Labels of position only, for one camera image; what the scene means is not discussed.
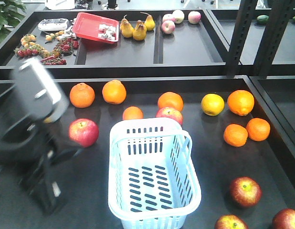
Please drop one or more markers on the red plastic tray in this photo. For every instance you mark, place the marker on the red plastic tray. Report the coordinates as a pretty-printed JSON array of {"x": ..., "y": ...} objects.
[{"x": 96, "y": 28}]

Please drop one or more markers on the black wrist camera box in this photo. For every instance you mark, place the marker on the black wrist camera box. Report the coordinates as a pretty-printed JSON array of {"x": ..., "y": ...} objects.
[{"x": 41, "y": 97}]

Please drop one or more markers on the orange back middle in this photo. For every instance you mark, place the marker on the orange back middle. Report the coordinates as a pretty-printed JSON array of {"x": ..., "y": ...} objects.
[{"x": 114, "y": 92}]

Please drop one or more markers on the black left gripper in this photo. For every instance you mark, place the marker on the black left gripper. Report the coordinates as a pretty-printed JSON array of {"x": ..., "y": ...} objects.
[{"x": 43, "y": 146}]

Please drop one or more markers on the red apple front left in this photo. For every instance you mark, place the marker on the red apple front left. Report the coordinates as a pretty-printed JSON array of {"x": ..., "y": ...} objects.
[{"x": 230, "y": 222}]

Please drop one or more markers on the black upright rack post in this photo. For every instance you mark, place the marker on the black upright rack post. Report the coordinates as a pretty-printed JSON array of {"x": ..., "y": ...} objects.
[{"x": 261, "y": 43}]

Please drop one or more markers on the red apple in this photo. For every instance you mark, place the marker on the red apple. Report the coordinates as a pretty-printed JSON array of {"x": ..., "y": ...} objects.
[
  {"x": 230, "y": 222},
  {"x": 84, "y": 132},
  {"x": 170, "y": 112},
  {"x": 284, "y": 219},
  {"x": 245, "y": 192}
]

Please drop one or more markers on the red apple centre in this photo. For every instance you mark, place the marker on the red apple centre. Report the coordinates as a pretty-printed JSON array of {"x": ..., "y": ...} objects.
[{"x": 170, "y": 112}]

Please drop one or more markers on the black rear display table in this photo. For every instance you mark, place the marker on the black rear display table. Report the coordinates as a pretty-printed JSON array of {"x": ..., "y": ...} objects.
[{"x": 197, "y": 50}]

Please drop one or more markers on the orange back left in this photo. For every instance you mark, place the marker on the orange back left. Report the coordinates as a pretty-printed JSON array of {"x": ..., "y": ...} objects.
[{"x": 82, "y": 95}]

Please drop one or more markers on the small orange right edge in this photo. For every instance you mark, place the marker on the small orange right edge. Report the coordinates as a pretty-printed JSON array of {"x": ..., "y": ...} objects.
[{"x": 258, "y": 129}]

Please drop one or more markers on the yellow orange right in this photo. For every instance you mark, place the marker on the yellow orange right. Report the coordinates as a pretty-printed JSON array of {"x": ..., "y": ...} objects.
[{"x": 212, "y": 104}]

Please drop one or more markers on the small orange near right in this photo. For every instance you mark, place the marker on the small orange near right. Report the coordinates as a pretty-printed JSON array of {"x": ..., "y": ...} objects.
[{"x": 235, "y": 135}]

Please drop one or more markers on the small orange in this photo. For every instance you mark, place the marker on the small orange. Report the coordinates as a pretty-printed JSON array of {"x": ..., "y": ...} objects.
[
  {"x": 132, "y": 112},
  {"x": 235, "y": 135}
]

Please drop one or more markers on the red apple back left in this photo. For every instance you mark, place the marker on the red apple back left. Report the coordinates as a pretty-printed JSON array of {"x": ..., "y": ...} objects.
[{"x": 84, "y": 132}]

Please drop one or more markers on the red apple front middle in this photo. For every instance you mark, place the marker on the red apple front middle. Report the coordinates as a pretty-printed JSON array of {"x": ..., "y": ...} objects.
[{"x": 245, "y": 192}]

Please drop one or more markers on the large orange far right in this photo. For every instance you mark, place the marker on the large orange far right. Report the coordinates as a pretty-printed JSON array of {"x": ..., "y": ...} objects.
[{"x": 240, "y": 102}]

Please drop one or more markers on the light blue plastic basket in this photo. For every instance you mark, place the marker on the light blue plastic basket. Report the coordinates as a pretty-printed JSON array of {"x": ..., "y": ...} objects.
[{"x": 152, "y": 180}]

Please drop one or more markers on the red apple front right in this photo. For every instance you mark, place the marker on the red apple front right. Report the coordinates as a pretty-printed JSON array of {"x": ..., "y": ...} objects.
[{"x": 284, "y": 219}]

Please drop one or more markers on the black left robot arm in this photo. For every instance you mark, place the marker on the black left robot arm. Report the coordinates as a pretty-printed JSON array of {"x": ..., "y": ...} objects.
[{"x": 11, "y": 112}]

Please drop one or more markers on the small orange centre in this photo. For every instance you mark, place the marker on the small orange centre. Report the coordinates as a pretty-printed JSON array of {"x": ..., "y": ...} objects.
[{"x": 132, "y": 112}]

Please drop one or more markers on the orange behind centre apple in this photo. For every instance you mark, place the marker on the orange behind centre apple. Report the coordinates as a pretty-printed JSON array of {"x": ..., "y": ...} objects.
[{"x": 170, "y": 99}]

